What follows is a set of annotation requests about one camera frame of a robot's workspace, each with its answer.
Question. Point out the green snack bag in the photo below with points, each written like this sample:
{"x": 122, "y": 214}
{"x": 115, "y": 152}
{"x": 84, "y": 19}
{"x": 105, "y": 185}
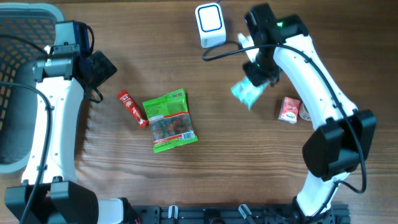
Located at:
{"x": 169, "y": 121}

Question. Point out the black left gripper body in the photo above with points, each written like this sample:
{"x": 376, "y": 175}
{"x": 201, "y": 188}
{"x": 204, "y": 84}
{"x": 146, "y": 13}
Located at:
{"x": 102, "y": 70}

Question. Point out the red Nescafe coffee stick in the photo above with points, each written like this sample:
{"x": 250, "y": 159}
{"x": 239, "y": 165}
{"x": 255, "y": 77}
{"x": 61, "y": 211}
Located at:
{"x": 130, "y": 105}

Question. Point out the green lid jar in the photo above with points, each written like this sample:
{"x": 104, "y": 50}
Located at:
{"x": 303, "y": 112}

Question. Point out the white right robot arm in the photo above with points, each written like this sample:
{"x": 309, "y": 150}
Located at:
{"x": 342, "y": 135}

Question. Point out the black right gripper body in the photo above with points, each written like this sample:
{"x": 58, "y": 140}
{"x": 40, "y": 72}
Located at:
{"x": 263, "y": 63}

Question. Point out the small orange box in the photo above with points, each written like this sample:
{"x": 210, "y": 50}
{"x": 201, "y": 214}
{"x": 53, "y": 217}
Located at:
{"x": 289, "y": 110}

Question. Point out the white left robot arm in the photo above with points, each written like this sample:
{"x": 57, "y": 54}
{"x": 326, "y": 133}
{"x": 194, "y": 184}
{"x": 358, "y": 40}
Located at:
{"x": 49, "y": 191}

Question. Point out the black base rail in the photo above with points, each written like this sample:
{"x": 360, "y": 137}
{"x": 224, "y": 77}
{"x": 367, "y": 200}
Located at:
{"x": 267, "y": 214}

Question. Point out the grey plastic basket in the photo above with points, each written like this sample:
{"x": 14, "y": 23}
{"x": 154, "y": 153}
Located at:
{"x": 26, "y": 29}

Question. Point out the light blue snack packet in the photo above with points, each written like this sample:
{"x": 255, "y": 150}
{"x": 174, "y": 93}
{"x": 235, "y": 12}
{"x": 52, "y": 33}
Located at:
{"x": 247, "y": 93}

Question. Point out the white barcode scanner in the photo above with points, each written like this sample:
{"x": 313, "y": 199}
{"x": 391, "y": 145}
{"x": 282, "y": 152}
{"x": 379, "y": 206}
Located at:
{"x": 210, "y": 25}

